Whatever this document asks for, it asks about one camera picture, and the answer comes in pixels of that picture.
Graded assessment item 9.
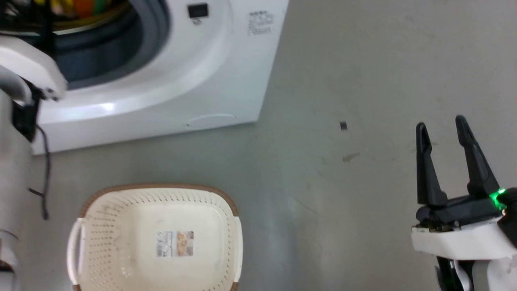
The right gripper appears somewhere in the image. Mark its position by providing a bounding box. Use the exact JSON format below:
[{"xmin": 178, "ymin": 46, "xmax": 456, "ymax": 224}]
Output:
[{"xmin": 411, "ymin": 115, "xmax": 517, "ymax": 261}]

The white front-load washing machine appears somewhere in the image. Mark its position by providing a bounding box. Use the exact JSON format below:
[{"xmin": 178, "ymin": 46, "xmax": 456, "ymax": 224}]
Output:
[{"xmin": 0, "ymin": 0, "xmax": 290, "ymax": 156}]

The cream perforated laundry basket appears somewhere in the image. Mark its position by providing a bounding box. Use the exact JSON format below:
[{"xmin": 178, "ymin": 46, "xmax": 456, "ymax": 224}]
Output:
[{"xmin": 66, "ymin": 183, "xmax": 244, "ymax": 291}]

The paper product label sticker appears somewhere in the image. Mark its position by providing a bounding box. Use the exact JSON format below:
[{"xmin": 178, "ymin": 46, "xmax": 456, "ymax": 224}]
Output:
[{"xmin": 156, "ymin": 230, "xmax": 195, "ymax": 258}]

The grey rubber door gasket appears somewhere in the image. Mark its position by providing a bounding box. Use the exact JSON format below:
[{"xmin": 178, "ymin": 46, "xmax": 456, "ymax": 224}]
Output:
[{"xmin": 48, "ymin": 0, "xmax": 171, "ymax": 91}]

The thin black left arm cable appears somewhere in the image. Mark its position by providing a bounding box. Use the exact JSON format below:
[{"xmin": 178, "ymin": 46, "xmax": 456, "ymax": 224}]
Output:
[{"xmin": 28, "ymin": 123, "xmax": 52, "ymax": 221}]

